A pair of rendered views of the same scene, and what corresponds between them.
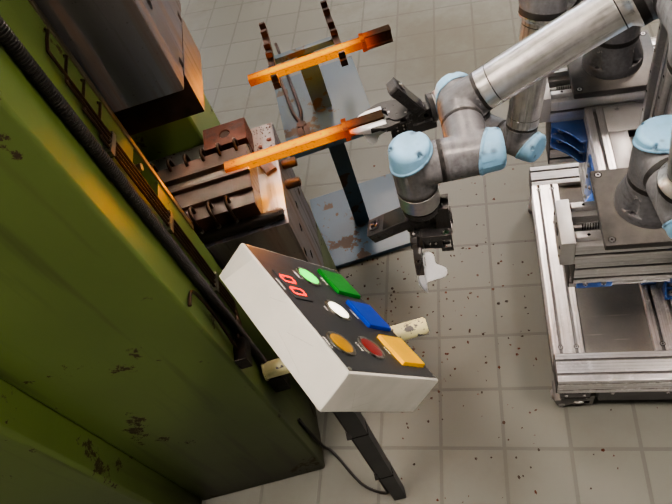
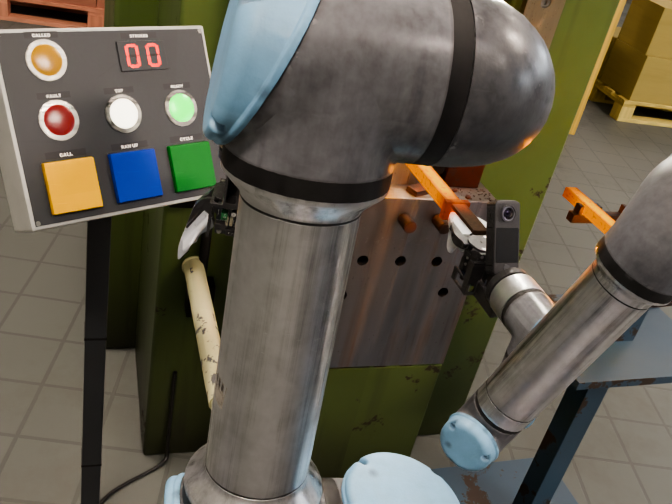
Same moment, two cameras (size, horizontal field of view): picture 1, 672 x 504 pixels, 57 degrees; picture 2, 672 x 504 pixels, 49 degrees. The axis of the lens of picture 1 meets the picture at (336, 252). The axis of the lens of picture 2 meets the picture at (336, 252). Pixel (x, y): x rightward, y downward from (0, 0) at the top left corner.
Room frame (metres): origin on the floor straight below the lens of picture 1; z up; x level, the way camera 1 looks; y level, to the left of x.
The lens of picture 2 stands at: (0.39, -1.03, 1.54)
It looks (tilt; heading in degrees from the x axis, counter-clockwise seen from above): 31 degrees down; 59
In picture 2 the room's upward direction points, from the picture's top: 13 degrees clockwise
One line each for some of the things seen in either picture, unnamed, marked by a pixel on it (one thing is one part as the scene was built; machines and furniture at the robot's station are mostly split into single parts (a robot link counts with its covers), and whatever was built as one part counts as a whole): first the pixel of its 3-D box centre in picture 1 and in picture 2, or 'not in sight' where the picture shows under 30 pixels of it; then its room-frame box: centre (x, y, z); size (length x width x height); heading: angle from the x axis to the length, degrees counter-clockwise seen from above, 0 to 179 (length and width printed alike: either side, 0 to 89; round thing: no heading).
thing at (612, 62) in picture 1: (613, 45); not in sight; (1.17, -0.89, 0.87); 0.15 x 0.15 x 0.10
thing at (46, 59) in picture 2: (341, 343); (46, 60); (0.49, 0.05, 1.16); 0.05 x 0.03 x 0.04; 172
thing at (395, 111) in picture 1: (410, 116); (491, 273); (1.11, -0.30, 0.98); 0.12 x 0.08 x 0.09; 82
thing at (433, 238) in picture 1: (428, 221); (239, 191); (0.72, -0.19, 1.07); 0.09 x 0.08 x 0.12; 67
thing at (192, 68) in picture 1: (99, 95); not in sight; (1.18, 0.32, 1.32); 0.42 x 0.20 x 0.10; 82
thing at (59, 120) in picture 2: (371, 347); (59, 120); (0.51, 0.01, 1.09); 0.05 x 0.03 x 0.04; 172
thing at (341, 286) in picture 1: (337, 285); (191, 166); (0.71, 0.02, 1.01); 0.07 x 0.05 x 0.07; 17
